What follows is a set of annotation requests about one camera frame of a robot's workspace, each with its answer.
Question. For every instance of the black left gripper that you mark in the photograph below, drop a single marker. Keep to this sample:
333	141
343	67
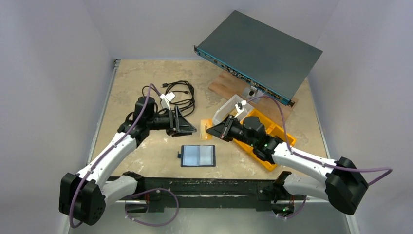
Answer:
173	121

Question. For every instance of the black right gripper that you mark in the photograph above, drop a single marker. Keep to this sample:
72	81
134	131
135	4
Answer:
229	127

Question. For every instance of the orange card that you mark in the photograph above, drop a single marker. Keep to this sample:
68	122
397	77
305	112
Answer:
204	125

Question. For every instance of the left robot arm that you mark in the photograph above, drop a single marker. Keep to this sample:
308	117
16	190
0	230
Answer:
84	196

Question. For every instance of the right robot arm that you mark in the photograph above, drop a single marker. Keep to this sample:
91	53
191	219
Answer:
337	181

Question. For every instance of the white plastic bin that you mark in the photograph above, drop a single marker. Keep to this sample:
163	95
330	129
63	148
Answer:
230	108

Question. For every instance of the wooden board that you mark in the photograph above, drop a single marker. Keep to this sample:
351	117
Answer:
226	86

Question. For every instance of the yellow plastic bin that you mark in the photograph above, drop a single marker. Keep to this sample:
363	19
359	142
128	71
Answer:
273	130

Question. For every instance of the metal stand bracket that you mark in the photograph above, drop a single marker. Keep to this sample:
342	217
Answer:
252	93

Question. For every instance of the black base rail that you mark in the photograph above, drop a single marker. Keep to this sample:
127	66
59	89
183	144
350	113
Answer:
158	193

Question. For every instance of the blue network switch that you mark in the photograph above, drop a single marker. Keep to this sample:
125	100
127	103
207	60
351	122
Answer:
264	57

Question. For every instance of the aluminium table frame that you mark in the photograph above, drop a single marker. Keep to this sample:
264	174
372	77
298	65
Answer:
157	157

